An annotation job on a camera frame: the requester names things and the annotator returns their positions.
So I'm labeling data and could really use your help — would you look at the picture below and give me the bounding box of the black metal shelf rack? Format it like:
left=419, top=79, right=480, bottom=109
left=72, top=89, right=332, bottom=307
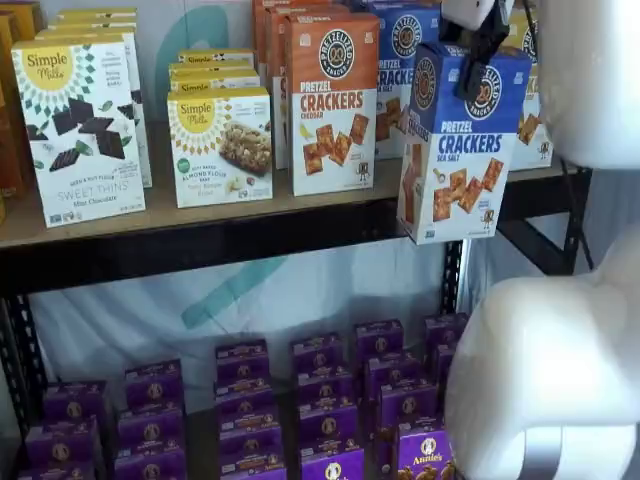
left=29, top=0, right=640, bottom=401

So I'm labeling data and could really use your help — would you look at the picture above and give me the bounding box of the Simple Mills Sweet Thins box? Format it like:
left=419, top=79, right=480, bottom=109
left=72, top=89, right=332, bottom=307
left=47, top=19, right=139, bottom=33
left=34, top=28, right=154, bottom=189
left=10, top=33, right=147, bottom=229
left=55, top=6, right=138, bottom=22

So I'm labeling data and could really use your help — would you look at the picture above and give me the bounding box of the yellow pretzel crackers box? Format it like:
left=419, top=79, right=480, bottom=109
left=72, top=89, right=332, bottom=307
left=499, top=9, right=556, bottom=172

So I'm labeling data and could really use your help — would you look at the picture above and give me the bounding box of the orange cheddar pretzel crackers box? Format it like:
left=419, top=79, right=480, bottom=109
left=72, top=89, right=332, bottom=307
left=252, top=0, right=346, bottom=91
left=264, top=5, right=351, bottom=171
left=284, top=12, right=380, bottom=197

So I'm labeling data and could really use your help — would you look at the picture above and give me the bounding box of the blue sea salt pretzel crackers box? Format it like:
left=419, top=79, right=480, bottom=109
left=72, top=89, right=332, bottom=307
left=396, top=41, right=533, bottom=245
left=372, top=0, right=444, bottom=161

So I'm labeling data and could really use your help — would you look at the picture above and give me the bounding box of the black metal shelving rack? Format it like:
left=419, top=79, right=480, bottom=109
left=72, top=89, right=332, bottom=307
left=0, top=167, right=596, bottom=480

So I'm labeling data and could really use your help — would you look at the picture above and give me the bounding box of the Simple Mills almond bars box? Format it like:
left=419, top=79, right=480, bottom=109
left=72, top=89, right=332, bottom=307
left=169, top=58, right=257, bottom=76
left=178, top=48, right=255, bottom=65
left=168, top=67, right=262, bottom=95
left=166, top=85, right=275, bottom=209

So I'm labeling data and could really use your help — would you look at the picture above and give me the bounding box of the yellow snack box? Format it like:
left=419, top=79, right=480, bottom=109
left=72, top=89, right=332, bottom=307
left=9, top=0, right=45, bottom=44

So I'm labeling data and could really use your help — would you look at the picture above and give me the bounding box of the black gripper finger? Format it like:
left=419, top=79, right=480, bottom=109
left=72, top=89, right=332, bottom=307
left=452, top=0, right=511, bottom=99

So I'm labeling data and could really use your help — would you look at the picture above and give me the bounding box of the orange snack box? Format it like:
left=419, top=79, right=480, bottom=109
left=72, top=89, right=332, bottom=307
left=0, top=12, right=32, bottom=199

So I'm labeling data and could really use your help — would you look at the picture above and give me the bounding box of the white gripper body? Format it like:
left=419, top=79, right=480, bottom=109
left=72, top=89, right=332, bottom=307
left=439, top=0, right=496, bottom=31

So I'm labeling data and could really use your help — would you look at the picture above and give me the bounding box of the wooden shelf board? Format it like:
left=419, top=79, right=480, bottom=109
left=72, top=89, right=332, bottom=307
left=0, top=157, right=579, bottom=249

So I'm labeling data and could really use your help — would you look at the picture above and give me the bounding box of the purple Annie's snack box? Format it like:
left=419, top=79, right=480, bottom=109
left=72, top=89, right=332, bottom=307
left=424, top=313, right=469, bottom=351
left=298, top=399, right=359, bottom=450
left=219, top=449, right=287, bottom=480
left=296, top=365, right=354, bottom=406
left=215, top=338, right=270, bottom=384
left=378, top=382, right=440, bottom=432
left=355, top=319, right=405, bottom=362
left=113, top=447, right=189, bottom=480
left=291, top=333, right=344, bottom=374
left=364, top=352, right=421, bottom=396
left=124, top=358, right=185, bottom=410
left=42, top=380, right=109, bottom=427
left=432, top=342, right=459, bottom=381
left=213, top=378, right=275, bottom=419
left=17, top=459, right=97, bottom=480
left=378, top=427, right=456, bottom=480
left=117, top=407, right=187, bottom=454
left=301, top=446, right=365, bottom=480
left=23, top=414, right=102, bottom=467
left=218, top=413, right=284, bottom=456

